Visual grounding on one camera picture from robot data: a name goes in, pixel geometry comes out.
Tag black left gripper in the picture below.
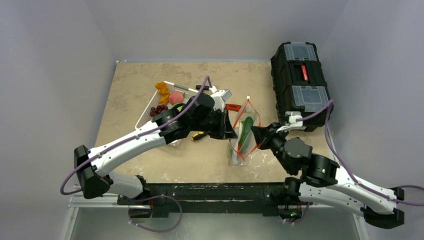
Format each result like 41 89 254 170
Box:
190 107 237 140

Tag orange toy carrot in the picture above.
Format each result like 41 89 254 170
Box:
236 141 242 157

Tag white toy radish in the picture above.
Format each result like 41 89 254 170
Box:
227 144 234 161

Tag clear zip top bag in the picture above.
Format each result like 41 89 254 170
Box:
227 95 262 166

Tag purple toy grape bunch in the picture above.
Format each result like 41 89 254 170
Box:
149 104 168 117

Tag green toy cucumber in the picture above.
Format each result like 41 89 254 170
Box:
239 116 254 145

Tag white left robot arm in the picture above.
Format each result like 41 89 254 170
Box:
74 90 237 205

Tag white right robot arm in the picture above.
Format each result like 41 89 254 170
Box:
251 123 405 229

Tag yellow black screwdriver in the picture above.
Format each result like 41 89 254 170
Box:
191 131 209 142

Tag black hammer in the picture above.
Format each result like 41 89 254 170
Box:
195 85 210 91

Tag green toy cabbage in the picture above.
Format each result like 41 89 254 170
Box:
171 103 185 114

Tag black toolbox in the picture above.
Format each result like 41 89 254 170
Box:
270 41 331 123

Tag pink toy peach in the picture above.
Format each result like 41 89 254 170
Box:
168 91 185 105

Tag white plastic basket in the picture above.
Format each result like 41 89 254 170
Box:
134 81 198 130

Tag red handled adjustable wrench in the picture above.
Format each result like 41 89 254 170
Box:
225 103 242 112

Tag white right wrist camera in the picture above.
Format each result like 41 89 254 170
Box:
276 111 306 133

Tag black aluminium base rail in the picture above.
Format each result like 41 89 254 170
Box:
68 181 327 220

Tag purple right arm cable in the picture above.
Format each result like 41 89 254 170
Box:
296 98 424 225

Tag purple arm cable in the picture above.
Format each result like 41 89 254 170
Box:
296 98 424 225
59 75 213 233

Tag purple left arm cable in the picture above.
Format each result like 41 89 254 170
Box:
59 75 213 233

